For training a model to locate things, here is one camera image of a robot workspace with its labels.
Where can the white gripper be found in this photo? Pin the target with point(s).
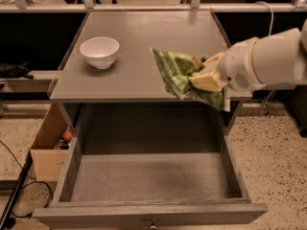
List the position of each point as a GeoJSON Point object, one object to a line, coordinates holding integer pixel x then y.
{"type": "Point", "coordinates": [236, 64]}

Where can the green jalapeno chip bag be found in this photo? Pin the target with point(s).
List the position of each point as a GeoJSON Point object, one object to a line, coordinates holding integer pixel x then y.
{"type": "Point", "coordinates": [177, 68]}

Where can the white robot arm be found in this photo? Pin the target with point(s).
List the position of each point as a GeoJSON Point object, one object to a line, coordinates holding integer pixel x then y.
{"type": "Point", "coordinates": [255, 63]}

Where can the grey cabinet counter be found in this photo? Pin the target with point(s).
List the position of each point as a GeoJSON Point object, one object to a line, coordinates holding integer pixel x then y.
{"type": "Point", "coordinates": [132, 84]}

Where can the grey open drawer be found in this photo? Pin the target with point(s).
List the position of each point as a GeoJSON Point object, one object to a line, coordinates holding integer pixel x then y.
{"type": "Point", "coordinates": [115, 178]}

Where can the white bowl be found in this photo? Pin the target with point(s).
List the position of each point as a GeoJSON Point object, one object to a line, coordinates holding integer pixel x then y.
{"type": "Point", "coordinates": [100, 52]}

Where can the orange ball in box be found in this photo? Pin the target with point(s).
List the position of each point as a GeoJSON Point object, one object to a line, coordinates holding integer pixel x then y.
{"type": "Point", "coordinates": [67, 136]}

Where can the cardboard box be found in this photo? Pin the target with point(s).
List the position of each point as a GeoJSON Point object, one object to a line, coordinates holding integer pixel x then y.
{"type": "Point", "coordinates": [48, 150]}

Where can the black object on ledge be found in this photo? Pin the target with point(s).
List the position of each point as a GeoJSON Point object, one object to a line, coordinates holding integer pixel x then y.
{"type": "Point", "coordinates": [15, 71]}

